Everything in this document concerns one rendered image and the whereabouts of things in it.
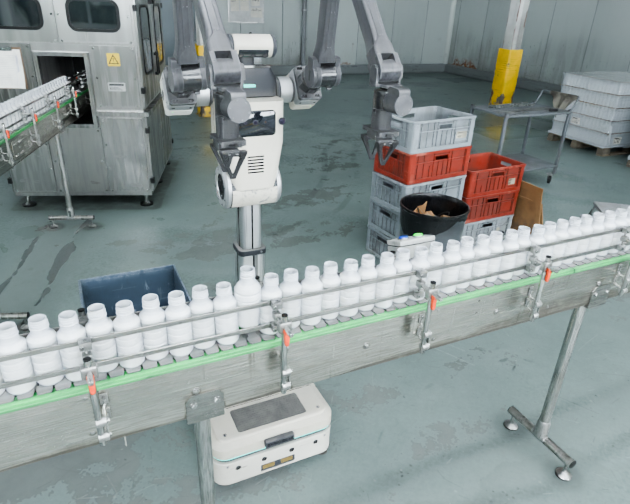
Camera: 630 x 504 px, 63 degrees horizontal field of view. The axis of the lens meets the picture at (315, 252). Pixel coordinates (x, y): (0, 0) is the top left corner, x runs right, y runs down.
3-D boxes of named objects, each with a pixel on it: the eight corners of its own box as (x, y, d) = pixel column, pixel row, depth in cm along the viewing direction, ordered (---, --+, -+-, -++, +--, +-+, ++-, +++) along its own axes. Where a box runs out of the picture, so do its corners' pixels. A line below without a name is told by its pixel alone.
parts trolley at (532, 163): (490, 193, 555) (509, 100, 511) (457, 178, 599) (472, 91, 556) (559, 183, 597) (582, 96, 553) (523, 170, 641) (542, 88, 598)
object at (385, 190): (403, 215, 367) (407, 186, 358) (368, 198, 398) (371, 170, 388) (463, 202, 398) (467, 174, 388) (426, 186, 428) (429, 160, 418)
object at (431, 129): (411, 155, 348) (415, 122, 338) (373, 141, 379) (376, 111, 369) (472, 145, 378) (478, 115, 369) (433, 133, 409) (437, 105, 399)
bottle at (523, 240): (500, 270, 176) (511, 226, 169) (513, 266, 179) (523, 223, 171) (514, 277, 171) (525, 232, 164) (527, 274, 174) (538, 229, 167)
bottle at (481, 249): (475, 276, 171) (484, 231, 164) (488, 285, 166) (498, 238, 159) (461, 280, 168) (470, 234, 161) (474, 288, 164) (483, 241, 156)
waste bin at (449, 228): (413, 311, 336) (427, 221, 308) (377, 279, 372) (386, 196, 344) (468, 298, 354) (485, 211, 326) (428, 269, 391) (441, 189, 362)
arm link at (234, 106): (240, 61, 123) (204, 63, 120) (257, 66, 114) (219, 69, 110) (243, 112, 128) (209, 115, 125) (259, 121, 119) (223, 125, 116)
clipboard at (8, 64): (-1, 88, 420) (-11, 45, 405) (29, 88, 423) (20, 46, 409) (-4, 89, 416) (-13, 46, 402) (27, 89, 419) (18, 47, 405)
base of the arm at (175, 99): (196, 105, 167) (190, 69, 167) (201, 95, 159) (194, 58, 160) (168, 106, 163) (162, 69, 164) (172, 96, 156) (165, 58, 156)
